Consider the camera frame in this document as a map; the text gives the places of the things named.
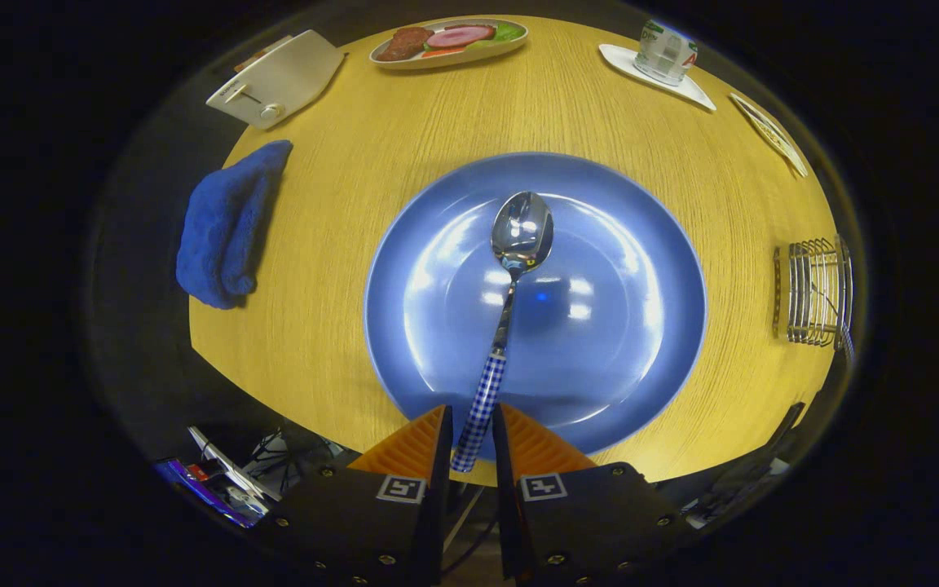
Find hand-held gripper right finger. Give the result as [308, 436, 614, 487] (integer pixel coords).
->
[492, 402, 694, 587]

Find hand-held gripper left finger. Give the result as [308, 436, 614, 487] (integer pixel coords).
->
[266, 404, 454, 587]

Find black table bracket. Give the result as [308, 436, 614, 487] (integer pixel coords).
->
[751, 401, 806, 470]

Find blue folded cloth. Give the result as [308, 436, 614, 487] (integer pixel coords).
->
[175, 139, 294, 311]

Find spoon with checked blue handle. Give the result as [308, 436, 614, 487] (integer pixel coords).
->
[451, 191, 555, 474]

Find white square coaster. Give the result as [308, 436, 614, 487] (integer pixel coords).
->
[598, 43, 717, 113]

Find green lettuce leaf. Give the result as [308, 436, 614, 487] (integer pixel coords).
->
[469, 23, 526, 48]

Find white divided bean dish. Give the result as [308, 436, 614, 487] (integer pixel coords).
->
[729, 91, 809, 179]

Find white toaster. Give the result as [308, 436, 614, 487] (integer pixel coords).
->
[205, 29, 346, 131]

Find pink ham slice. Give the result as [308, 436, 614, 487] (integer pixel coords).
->
[426, 24, 496, 48]

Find metal wire basket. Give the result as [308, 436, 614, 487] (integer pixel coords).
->
[771, 235, 855, 353]

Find grey oval food plate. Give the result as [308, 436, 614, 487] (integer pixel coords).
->
[368, 17, 530, 71]

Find brown meat piece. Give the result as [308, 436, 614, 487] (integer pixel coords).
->
[376, 27, 434, 62]

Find blue round plate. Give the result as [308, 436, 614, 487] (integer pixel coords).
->
[364, 152, 708, 461]

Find white plastic drink bottle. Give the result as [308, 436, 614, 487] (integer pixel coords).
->
[634, 20, 699, 87]

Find small colourful screen device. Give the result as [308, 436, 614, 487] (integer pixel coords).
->
[153, 457, 267, 529]

